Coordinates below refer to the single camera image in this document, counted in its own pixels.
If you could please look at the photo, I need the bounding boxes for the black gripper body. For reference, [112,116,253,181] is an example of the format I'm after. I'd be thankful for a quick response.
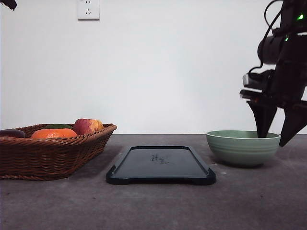
[240,33,307,110]

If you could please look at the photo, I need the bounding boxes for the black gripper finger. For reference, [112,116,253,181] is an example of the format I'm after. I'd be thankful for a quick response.
[247,100,278,138]
[279,103,307,147]

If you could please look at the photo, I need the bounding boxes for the green ceramic bowl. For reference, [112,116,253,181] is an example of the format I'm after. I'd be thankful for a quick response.
[206,130,281,165]

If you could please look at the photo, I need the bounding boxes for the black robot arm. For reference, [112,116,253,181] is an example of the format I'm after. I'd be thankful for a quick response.
[0,0,17,11]
[240,0,307,147]

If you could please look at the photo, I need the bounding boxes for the brown wicker basket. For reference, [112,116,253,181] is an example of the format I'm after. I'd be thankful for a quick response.
[0,119,117,181]

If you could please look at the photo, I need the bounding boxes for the dark rectangular tray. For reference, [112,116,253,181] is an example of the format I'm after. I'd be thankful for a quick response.
[106,145,216,185]

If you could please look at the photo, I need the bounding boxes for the red yellow apple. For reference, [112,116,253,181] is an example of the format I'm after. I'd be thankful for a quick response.
[73,118,104,135]

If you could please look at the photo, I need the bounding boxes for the green fruit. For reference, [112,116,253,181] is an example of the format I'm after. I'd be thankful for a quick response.
[44,124,72,129]

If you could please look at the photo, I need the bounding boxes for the orange tangerine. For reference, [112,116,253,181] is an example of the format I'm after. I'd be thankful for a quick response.
[31,128,77,139]

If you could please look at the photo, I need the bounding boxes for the dark purple fruit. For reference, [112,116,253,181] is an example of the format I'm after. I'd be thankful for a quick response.
[0,129,25,138]

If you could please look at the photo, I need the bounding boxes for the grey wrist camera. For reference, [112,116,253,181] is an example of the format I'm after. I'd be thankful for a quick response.
[243,69,275,90]

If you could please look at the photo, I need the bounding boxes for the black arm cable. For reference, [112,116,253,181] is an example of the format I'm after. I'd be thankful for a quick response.
[248,0,283,74]

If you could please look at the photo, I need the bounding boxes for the white wall socket left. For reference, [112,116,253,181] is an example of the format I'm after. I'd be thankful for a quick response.
[77,0,100,22]

